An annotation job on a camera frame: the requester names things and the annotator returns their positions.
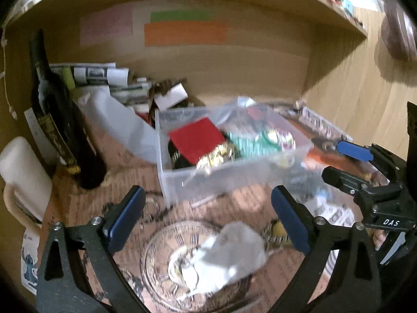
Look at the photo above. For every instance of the clear plastic storage box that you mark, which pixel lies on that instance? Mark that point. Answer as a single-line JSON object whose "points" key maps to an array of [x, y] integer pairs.
{"points": [[219, 171]]}

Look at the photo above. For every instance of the yellow ball with chain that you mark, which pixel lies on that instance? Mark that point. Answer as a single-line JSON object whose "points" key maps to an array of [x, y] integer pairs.
{"points": [[275, 236]]}

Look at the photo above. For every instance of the pink sticky note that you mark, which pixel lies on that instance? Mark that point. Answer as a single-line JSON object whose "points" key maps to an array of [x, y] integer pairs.
{"points": [[103, 26]]}

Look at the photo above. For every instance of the green sticky note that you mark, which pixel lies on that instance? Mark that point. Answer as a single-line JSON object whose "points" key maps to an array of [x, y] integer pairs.
{"points": [[180, 15]]}

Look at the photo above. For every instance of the small white box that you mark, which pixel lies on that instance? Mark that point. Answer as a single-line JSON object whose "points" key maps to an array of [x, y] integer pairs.
{"points": [[174, 96]]}

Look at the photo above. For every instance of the pink curtain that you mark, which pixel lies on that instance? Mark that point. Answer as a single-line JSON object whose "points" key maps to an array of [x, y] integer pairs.
{"points": [[398, 32]]}

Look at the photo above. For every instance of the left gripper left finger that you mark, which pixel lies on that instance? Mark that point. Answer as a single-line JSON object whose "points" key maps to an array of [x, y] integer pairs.
{"points": [[63, 285]]}

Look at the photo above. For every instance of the green fabric scrunchie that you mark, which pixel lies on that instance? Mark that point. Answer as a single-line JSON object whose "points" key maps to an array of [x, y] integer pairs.
{"points": [[253, 147]]}

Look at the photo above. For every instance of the vintage print table mat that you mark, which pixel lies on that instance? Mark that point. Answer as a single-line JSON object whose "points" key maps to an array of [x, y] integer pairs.
{"points": [[163, 230]]}

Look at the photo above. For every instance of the stitch sticker card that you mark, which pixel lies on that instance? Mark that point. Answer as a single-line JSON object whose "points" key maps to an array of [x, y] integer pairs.
{"points": [[29, 261]]}

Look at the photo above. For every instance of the black pouch with chain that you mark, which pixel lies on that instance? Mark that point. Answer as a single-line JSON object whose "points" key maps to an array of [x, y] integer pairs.
{"points": [[178, 161]]}

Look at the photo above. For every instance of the orange sticky note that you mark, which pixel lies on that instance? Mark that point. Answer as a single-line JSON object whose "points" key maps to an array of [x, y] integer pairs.
{"points": [[174, 33]]}

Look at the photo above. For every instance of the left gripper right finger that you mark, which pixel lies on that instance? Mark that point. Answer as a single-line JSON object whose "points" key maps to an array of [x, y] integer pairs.
{"points": [[354, 285]]}

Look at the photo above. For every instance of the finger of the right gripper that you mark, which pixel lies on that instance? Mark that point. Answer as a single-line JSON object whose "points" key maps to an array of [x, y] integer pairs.
{"points": [[361, 153], [353, 185]]}

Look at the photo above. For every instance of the dark wine bottle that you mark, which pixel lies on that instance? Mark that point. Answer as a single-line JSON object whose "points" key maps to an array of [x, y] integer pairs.
{"points": [[61, 121]]}

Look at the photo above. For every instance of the red fabric pouch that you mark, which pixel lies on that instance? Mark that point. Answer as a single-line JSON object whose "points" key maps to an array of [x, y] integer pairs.
{"points": [[196, 139]]}

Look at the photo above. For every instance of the white plastic sheet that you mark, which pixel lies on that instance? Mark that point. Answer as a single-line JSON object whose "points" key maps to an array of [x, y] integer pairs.
{"points": [[103, 112]]}

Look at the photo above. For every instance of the white drawstring pouch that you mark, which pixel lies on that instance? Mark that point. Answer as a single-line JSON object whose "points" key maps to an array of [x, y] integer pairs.
{"points": [[223, 259]]}

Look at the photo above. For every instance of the stack of newspapers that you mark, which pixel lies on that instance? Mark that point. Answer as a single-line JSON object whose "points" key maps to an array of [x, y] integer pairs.
{"points": [[136, 93]]}

